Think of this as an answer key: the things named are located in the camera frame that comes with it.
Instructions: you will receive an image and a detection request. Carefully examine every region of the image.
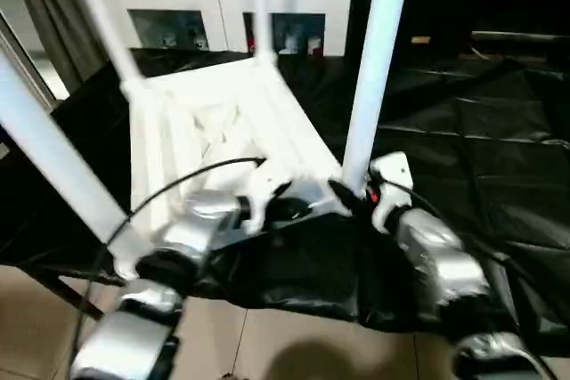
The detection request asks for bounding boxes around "white plastic table top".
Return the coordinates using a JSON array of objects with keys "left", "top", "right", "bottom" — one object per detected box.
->
[{"left": 110, "top": 50, "right": 353, "bottom": 279}]

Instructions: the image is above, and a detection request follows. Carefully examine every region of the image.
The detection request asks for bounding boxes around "black work surface mat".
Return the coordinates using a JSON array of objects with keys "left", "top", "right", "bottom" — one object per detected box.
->
[{"left": 0, "top": 45, "right": 570, "bottom": 332}]

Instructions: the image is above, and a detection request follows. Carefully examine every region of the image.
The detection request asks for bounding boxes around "grey curtain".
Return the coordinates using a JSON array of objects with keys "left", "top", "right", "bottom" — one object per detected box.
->
[{"left": 11, "top": 0, "right": 110, "bottom": 92}]

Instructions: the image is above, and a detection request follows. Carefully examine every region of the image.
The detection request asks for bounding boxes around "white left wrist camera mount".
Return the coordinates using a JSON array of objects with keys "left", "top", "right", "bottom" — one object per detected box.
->
[{"left": 242, "top": 164, "right": 295, "bottom": 234}]

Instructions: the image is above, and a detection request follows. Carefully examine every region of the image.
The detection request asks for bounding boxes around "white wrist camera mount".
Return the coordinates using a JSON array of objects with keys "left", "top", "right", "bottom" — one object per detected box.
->
[
  {"left": 367, "top": 151, "right": 415, "bottom": 234},
  {"left": 242, "top": 164, "right": 295, "bottom": 234}
]

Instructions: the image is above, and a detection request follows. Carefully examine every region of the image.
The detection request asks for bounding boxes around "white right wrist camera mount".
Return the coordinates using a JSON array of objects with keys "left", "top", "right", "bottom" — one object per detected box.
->
[{"left": 367, "top": 151, "right": 415, "bottom": 234}]

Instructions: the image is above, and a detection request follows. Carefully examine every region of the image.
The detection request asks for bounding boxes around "black left wrist camera cable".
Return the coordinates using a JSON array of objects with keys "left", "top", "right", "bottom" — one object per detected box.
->
[{"left": 70, "top": 155, "right": 269, "bottom": 354}]

